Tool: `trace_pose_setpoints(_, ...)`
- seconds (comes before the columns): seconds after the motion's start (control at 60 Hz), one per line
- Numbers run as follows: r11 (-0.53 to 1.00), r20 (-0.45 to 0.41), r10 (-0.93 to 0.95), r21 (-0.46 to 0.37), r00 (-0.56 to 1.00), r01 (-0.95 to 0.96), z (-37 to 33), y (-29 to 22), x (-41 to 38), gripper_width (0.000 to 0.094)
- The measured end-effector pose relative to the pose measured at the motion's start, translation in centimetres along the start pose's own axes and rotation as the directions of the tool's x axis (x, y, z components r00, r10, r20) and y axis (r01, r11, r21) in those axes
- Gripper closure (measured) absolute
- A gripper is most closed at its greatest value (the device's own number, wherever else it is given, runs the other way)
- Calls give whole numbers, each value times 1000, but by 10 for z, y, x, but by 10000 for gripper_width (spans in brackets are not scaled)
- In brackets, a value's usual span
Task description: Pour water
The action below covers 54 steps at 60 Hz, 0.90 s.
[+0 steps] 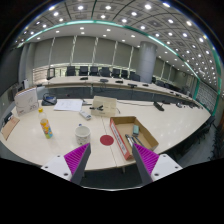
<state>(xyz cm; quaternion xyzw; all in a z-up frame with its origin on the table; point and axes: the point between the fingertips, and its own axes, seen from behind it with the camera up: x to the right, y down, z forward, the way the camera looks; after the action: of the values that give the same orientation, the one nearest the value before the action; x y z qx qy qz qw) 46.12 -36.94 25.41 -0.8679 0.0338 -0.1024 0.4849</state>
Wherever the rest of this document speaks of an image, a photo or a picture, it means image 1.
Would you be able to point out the brown envelope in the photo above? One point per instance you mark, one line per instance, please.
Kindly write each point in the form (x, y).
(8, 128)

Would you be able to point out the white carton box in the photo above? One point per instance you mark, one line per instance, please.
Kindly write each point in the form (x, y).
(26, 101)

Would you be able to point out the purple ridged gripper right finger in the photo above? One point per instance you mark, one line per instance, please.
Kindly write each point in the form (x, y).
(152, 166)

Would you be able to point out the white paper sheets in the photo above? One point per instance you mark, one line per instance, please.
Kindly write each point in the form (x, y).
(68, 105)

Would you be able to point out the white remote control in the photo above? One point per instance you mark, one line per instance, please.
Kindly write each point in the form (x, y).
(85, 115)

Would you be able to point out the yellow drink bottle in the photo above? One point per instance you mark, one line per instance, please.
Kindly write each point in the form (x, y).
(45, 124)

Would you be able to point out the red round coaster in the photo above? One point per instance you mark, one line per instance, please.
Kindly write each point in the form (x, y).
(106, 140)

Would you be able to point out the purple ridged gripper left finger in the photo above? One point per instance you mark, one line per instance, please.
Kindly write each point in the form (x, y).
(70, 166)

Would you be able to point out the black office chair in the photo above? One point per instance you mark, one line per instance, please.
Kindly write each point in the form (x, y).
(70, 71)
(115, 73)
(94, 71)
(105, 72)
(83, 71)

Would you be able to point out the silver black pen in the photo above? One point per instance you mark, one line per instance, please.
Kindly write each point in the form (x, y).
(129, 140)

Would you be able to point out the open cardboard box red side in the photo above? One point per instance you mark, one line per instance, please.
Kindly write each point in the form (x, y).
(124, 125)

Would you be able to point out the teal small box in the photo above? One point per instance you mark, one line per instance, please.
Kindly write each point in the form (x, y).
(135, 130)

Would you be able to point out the beige cardboard box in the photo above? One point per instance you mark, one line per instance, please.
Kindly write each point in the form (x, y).
(104, 106)

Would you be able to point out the white ceramic mug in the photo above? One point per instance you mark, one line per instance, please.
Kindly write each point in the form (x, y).
(82, 134)

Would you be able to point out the grey round pillar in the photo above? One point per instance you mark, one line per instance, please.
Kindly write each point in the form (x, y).
(146, 61)

